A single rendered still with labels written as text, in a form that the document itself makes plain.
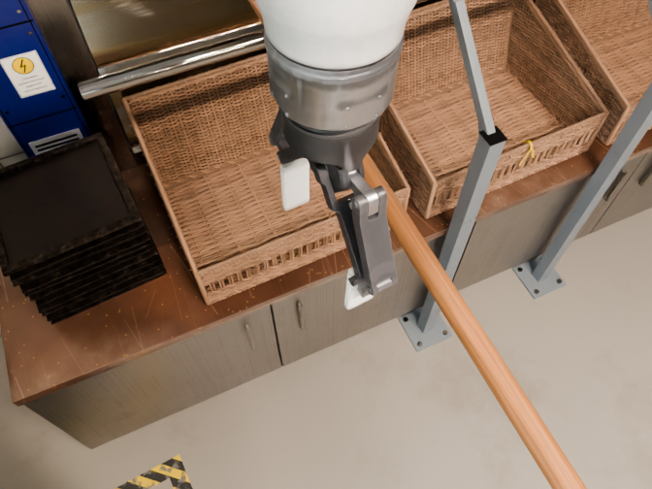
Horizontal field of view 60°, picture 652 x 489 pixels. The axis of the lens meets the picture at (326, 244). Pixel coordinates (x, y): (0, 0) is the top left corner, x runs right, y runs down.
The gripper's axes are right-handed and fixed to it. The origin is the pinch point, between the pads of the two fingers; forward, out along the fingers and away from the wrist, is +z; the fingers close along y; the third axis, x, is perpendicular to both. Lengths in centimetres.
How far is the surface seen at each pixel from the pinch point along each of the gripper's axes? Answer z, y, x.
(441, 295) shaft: 11.4, 6.6, 12.6
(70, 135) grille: 54, -87, -22
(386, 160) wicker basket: 58, -47, 44
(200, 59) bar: 15, -51, 4
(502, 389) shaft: 11.5, 19.3, 11.7
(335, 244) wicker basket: 70, -37, 25
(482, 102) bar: 31, -32, 55
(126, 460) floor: 133, -33, -48
